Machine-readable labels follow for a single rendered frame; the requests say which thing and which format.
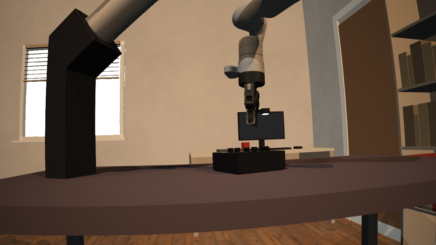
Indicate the black lighting desk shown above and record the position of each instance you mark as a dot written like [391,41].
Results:
[248,161]

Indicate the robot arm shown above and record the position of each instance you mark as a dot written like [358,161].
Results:
[113,17]

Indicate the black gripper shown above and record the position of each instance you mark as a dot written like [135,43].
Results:
[251,80]

